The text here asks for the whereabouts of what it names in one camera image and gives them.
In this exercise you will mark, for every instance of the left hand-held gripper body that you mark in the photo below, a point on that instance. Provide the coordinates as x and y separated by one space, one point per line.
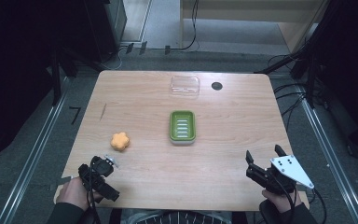
101 169

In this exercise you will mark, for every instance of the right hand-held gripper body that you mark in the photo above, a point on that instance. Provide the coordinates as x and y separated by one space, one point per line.
287 169

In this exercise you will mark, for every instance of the person's right hand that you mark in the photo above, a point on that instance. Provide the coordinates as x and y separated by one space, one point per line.
279 200

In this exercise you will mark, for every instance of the person's left hand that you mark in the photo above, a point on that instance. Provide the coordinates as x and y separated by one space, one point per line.
71 193

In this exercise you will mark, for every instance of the orange flower-shaped soap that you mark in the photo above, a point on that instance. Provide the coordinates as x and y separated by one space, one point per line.
120 141

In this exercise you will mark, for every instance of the black tape floor mark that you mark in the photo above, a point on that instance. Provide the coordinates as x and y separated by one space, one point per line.
75 114

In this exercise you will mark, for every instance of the green soap dish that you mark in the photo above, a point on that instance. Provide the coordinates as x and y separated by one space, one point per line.
182 127

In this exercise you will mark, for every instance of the black round table grommet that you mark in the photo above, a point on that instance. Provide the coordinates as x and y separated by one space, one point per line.
217 86

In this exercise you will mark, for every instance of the person's striped clothing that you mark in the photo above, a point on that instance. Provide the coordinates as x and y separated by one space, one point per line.
174 217

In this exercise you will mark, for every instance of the black metal stand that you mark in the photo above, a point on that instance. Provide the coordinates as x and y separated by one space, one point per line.
56 74
310 65

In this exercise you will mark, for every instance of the clear plastic container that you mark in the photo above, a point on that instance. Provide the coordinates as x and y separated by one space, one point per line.
185 86

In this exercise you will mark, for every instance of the small black floor block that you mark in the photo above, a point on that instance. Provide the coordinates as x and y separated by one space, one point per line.
167 50
143 48
129 48

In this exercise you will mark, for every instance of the beige wooden furniture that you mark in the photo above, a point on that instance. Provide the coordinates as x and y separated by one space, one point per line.
248 11

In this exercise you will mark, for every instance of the dark cabinet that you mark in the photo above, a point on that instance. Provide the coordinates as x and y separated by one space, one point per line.
105 25

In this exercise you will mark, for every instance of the metal floor rail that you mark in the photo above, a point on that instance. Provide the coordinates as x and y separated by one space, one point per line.
332 158
34 149

